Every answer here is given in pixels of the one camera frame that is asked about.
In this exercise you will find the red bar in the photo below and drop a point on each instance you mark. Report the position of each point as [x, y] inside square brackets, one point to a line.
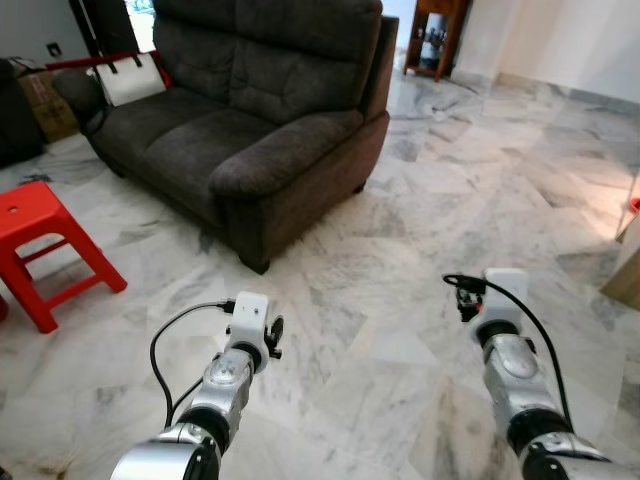
[80, 60]

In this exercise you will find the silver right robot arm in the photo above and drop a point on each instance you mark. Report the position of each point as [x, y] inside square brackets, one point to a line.
[515, 370]

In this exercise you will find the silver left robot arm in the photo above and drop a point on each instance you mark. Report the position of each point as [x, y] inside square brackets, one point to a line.
[225, 380]

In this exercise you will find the dark door panel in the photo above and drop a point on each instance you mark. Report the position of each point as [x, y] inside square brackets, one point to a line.
[105, 25]

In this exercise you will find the red plastic stool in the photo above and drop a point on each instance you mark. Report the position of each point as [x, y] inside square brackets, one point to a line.
[30, 210]

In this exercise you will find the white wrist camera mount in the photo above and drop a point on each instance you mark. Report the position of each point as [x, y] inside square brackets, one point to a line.
[248, 318]
[505, 290]

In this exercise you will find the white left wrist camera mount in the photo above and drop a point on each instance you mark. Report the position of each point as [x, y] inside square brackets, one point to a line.
[248, 318]

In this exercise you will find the brown wooden shelf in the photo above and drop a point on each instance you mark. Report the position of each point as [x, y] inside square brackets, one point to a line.
[458, 30]

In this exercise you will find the dark grey fabric sofa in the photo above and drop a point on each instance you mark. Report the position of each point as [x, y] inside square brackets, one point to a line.
[250, 90]

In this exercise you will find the black wall socket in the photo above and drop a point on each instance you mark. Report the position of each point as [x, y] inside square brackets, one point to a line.
[53, 49]

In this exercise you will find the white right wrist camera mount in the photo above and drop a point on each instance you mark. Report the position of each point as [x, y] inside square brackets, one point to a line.
[505, 290]

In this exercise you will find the light wooden furniture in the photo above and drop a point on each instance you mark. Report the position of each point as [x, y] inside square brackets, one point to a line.
[625, 285]

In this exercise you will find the brown cardboard box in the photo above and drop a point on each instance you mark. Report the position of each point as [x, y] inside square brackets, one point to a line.
[45, 105]

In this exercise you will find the black bulky seat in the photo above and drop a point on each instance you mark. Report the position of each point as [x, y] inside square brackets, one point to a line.
[15, 120]

